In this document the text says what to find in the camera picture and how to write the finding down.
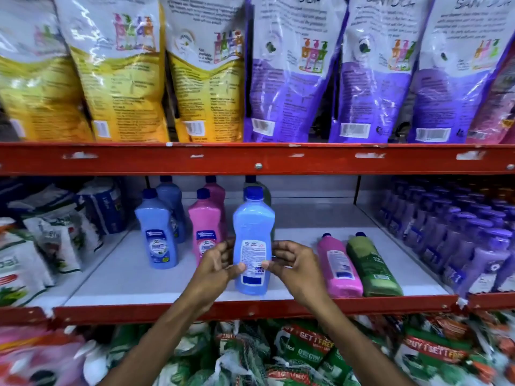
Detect pile of green red packets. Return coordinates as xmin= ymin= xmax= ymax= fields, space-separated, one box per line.
xmin=105 ymin=311 xmax=515 ymax=386

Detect pink packets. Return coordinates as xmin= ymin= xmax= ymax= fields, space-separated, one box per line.
xmin=0 ymin=325 xmax=99 ymax=386

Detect pink bottle with label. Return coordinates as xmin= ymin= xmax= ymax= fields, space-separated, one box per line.
xmin=204 ymin=175 xmax=227 ymax=223
xmin=188 ymin=188 xmax=223 ymax=264

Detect blue bottle with label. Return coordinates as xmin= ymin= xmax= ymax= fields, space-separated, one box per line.
xmin=134 ymin=188 xmax=179 ymax=270
xmin=156 ymin=175 xmax=187 ymax=244

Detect person's left hand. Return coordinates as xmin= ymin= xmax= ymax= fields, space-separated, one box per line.
xmin=183 ymin=239 xmax=247 ymax=317

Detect green bottle dark cap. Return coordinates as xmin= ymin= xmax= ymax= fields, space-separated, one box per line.
xmin=346 ymin=231 xmax=404 ymax=298

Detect yellow refill pouch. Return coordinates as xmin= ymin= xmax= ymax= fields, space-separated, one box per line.
xmin=53 ymin=0 xmax=170 ymax=143
xmin=0 ymin=0 xmax=95 ymax=143
xmin=158 ymin=0 xmax=247 ymax=143

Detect pile of white green packets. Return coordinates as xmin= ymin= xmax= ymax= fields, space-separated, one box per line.
xmin=0 ymin=177 xmax=104 ymax=309

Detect group of purple bottles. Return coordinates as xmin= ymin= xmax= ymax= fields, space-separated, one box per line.
xmin=375 ymin=176 xmax=515 ymax=299

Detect purple refill pouch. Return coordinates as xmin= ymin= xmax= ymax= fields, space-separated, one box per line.
xmin=407 ymin=0 xmax=515 ymax=144
xmin=243 ymin=0 xmax=349 ymax=143
xmin=328 ymin=0 xmax=437 ymax=144

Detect blue white packet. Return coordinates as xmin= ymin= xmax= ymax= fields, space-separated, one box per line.
xmin=76 ymin=178 xmax=128 ymax=236

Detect red metal shelf beam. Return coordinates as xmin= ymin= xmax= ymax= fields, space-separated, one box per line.
xmin=0 ymin=292 xmax=515 ymax=329
xmin=0 ymin=142 xmax=515 ymax=176

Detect white shelf board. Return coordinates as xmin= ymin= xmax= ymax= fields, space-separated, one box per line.
xmin=28 ymin=191 xmax=450 ymax=309

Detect person's right forearm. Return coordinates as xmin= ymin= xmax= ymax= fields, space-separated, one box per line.
xmin=297 ymin=292 xmax=416 ymax=386

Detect person's right hand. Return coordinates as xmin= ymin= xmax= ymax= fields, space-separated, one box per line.
xmin=262 ymin=240 xmax=332 ymax=313

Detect pink refill pouch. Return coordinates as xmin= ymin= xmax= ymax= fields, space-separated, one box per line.
xmin=466 ymin=43 xmax=515 ymax=145

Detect person's left forearm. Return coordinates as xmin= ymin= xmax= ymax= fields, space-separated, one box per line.
xmin=98 ymin=294 xmax=211 ymax=386

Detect green bottle blue cap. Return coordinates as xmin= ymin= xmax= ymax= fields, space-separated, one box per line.
xmin=243 ymin=175 xmax=273 ymax=206

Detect light blue liquid bottle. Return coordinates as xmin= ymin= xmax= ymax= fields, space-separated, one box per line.
xmin=233 ymin=186 xmax=276 ymax=296

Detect pink bottle white label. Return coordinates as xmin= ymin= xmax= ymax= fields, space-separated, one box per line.
xmin=317 ymin=233 xmax=364 ymax=299

